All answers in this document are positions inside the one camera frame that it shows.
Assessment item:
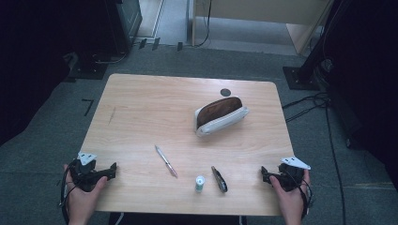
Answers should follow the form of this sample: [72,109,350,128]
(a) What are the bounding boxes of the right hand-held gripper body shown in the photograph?
[274,157,312,192]

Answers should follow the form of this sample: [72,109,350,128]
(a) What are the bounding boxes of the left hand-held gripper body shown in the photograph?
[69,152,107,192]

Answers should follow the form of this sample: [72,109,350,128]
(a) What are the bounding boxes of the clear silver pen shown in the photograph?
[154,144,179,179]

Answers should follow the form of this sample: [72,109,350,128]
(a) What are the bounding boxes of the white pencil case brown lining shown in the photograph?
[193,96,251,138]

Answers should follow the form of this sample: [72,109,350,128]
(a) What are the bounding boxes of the person's left hand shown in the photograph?
[63,163,109,225]

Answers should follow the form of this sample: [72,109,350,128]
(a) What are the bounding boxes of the person's right hand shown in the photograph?
[268,169,312,225]

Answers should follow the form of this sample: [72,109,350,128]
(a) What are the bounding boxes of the dark folding knife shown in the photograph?
[210,165,229,194]

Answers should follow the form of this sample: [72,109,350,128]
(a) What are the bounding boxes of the black angled floor tape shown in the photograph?
[81,98,95,117]

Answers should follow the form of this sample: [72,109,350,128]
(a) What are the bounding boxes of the black stand base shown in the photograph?
[64,51,110,83]

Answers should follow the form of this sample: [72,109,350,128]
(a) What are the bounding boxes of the black metal stand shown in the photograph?
[283,0,337,92]

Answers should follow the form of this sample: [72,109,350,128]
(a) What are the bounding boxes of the dark curtain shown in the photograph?
[0,0,109,147]
[325,0,398,190]

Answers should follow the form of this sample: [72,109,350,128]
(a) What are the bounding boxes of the black cabinet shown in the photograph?
[104,0,144,56]

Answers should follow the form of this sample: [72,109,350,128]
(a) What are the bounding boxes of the light wooden furniture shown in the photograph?
[191,0,333,56]

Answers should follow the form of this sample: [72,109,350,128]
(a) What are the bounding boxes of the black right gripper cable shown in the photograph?
[289,170,315,219]

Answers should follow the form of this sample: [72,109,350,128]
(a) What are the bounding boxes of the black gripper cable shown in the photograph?
[58,158,79,225]
[289,170,315,219]

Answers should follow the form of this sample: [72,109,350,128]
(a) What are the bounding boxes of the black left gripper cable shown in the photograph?
[58,158,79,225]

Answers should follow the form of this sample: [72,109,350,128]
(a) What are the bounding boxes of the long black floor cable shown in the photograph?
[324,102,347,225]

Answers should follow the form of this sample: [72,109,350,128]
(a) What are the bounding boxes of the black floor cable bundle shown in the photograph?
[281,91,331,124]

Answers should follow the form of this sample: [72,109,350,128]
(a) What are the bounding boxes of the black hanging cable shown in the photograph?
[194,0,213,49]

